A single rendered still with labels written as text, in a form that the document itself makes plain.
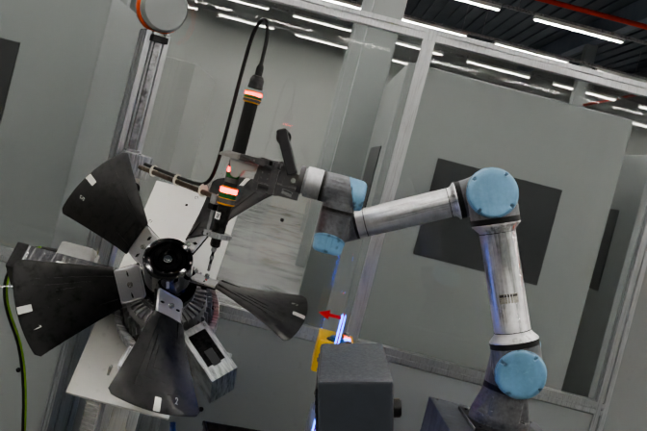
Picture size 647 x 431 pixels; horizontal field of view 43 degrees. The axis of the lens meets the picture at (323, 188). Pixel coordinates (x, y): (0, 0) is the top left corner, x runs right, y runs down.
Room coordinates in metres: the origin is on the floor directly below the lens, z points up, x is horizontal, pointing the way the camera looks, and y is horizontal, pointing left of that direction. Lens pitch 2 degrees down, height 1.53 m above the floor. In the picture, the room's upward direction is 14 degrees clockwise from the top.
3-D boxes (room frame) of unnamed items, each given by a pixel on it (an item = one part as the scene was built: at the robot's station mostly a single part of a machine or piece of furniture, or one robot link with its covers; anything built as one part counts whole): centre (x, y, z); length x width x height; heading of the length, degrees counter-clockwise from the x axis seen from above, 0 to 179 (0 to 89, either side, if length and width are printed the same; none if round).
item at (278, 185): (2.02, 0.11, 1.47); 0.12 x 0.08 x 0.09; 90
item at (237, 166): (1.99, 0.22, 1.48); 0.09 x 0.03 x 0.06; 100
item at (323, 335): (2.31, -0.14, 1.02); 0.16 x 0.10 x 0.11; 0
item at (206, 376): (2.05, 0.17, 0.98); 0.20 x 0.16 x 0.20; 0
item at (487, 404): (2.08, -0.57, 1.06); 0.15 x 0.15 x 0.10
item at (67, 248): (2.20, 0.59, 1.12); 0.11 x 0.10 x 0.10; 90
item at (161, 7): (2.61, 0.63, 1.88); 0.17 x 0.15 x 0.16; 90
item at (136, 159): (2.54, 0.58, 1.39); 0.10 x 0.07 x 0.08; 35
